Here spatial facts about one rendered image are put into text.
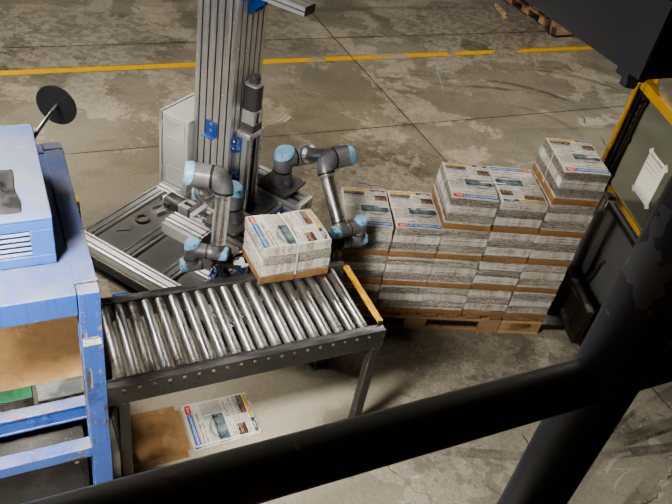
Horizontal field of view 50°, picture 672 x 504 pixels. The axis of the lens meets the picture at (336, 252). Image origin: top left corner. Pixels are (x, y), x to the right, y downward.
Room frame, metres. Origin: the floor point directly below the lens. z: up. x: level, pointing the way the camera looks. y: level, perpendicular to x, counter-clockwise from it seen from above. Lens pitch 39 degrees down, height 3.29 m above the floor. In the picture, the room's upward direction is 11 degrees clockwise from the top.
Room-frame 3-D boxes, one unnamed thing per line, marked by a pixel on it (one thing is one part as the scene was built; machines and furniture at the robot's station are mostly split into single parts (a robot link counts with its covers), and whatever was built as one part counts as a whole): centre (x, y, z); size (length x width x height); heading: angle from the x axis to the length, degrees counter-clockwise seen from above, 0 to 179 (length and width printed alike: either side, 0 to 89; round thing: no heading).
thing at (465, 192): (3.67, -0.69, 0.95); 0.38 x 0.29 x 0.23; 11
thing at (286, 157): (3.64, 0.40, 0.98); 0.13 x 0.12 x 0.14; 131
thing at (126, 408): (1.96, 0.78, 0.34); 0.06 x 0.06 x 0.68; 31
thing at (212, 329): (2.40, 0.52, 0.77); 0.47 x 0.05 x 0.05; 31
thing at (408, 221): (3.64, -0.55, 0.42); 1.17 x 0.39 x 0.83; 102
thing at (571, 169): (3.80, -1.26, 0.65); 0.39 x 0.30 x 1.29; 12
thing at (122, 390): (2.25, 0.27, 0.74); 1.34 x 0.05 x 0.12; 121
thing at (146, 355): (2.24, 0.80, 0.77); 0.47 x 0.05 x 0.05; 31
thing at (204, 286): (2.69, 0.53, 0.74); 1.34 x 0.05 x 0.12; 121
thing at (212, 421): (2.46, 0.43, 0.01); 0.37 x 0.28 x 0.01; 121
